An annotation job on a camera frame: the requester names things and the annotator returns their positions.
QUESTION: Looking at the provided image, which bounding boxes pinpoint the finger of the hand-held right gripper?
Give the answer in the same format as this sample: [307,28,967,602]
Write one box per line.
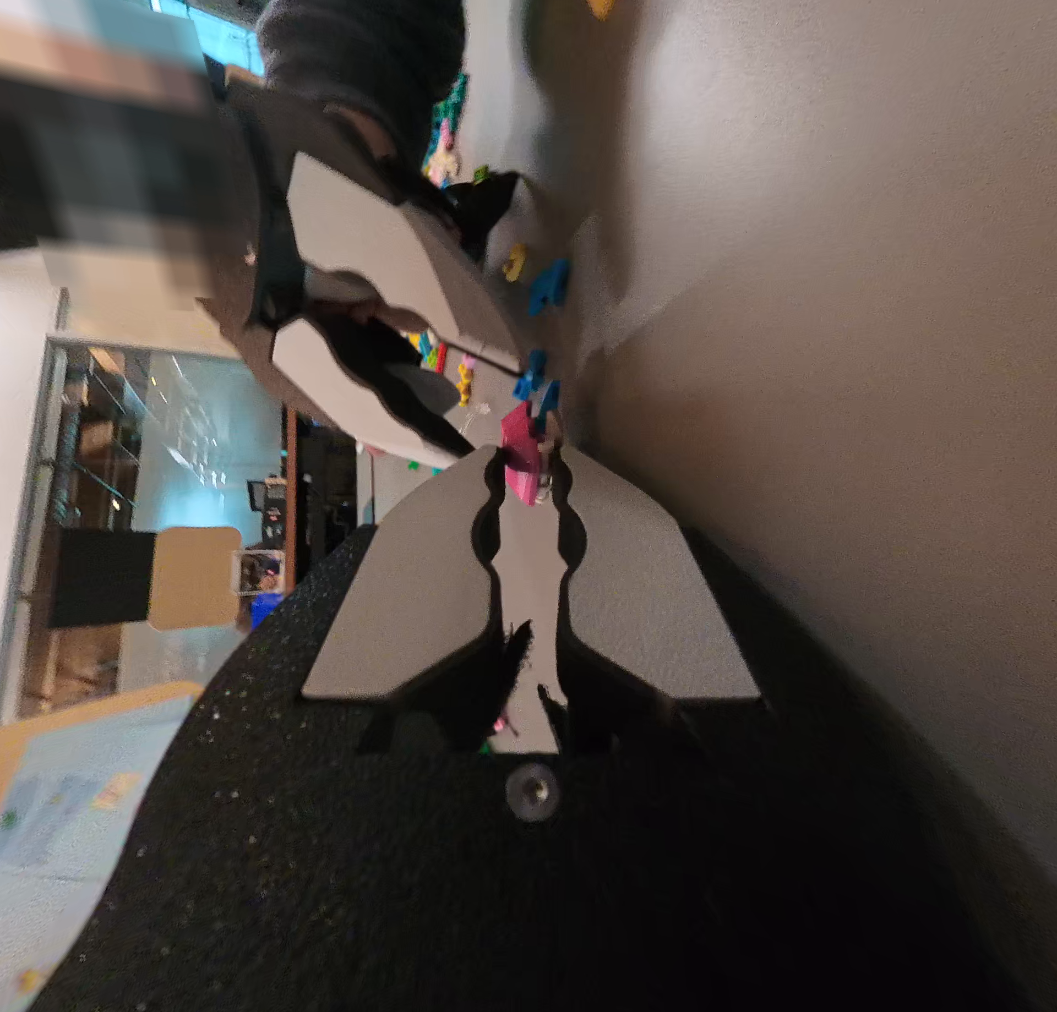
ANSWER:
[271,317,477,470]
[285,152,527,376]

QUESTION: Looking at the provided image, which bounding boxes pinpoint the person's right hand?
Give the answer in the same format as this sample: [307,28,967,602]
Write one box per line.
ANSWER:
[324,102,401,167]

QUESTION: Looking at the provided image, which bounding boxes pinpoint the person's right forearm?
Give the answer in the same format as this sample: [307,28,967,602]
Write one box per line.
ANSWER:
[258,0,482,153]

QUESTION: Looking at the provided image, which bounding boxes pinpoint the pink lego assembly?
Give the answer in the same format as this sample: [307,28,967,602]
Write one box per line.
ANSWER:
[499,401,556,507]

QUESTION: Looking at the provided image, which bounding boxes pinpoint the green lego flower plant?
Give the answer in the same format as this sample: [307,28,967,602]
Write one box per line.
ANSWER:
[423,71,473,189]

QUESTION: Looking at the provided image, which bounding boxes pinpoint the glass partition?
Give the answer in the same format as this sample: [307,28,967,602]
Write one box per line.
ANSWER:
[45,339,288,538]

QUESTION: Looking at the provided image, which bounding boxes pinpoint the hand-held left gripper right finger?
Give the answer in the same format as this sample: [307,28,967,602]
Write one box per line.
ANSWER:
[538,446,762,753]

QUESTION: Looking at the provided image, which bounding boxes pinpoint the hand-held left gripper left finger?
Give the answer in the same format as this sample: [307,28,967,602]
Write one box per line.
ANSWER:
[299,444,533,732]

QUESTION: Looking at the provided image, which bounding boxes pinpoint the scattered loose lego pieces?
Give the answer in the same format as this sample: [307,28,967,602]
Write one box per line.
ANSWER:
[408,243,574,478]

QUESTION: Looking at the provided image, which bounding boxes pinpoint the black panel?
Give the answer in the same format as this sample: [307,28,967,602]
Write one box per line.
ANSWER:
[50,528,158,630]

